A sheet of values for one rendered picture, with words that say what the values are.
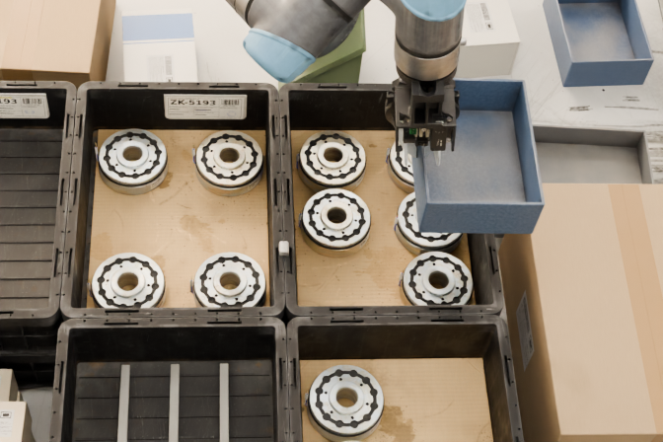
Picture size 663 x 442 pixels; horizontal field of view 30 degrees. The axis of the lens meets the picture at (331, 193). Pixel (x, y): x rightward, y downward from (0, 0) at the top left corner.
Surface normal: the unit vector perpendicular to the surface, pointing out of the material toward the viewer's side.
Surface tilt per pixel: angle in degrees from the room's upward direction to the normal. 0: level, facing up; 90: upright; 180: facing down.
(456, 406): 0
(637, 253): 0
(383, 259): 0
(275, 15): 35
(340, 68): 90
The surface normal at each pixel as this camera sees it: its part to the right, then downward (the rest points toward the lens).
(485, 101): 0.04, 0.84
